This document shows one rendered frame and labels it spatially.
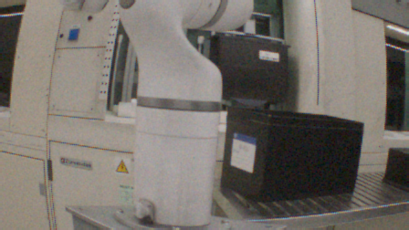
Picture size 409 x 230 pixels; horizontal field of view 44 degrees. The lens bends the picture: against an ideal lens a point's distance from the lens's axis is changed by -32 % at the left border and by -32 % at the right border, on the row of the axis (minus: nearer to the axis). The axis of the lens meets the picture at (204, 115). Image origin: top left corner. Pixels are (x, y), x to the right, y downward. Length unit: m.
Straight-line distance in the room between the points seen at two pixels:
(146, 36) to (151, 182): 0.21
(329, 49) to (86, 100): 0.67
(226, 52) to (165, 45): 1.04
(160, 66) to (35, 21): 0.86
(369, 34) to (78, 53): 0.89
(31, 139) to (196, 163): 0.86
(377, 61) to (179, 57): 1.02
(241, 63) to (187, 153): 1.04
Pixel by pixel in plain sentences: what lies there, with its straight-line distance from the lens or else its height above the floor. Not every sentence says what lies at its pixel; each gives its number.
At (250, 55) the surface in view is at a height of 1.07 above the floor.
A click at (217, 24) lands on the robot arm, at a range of 1.01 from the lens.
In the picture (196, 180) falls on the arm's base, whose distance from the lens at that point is 0.98.
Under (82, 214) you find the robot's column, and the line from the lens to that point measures 1.00.
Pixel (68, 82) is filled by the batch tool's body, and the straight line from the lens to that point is 1.72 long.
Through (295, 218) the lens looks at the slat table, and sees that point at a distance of 1.15.
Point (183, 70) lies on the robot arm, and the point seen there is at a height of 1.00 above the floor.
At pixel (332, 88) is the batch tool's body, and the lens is 1.74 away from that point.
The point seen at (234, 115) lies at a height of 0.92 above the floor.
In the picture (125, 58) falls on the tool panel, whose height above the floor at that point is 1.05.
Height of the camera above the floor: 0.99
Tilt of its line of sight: 3 degrees down
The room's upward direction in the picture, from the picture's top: 5 degrees clockwise
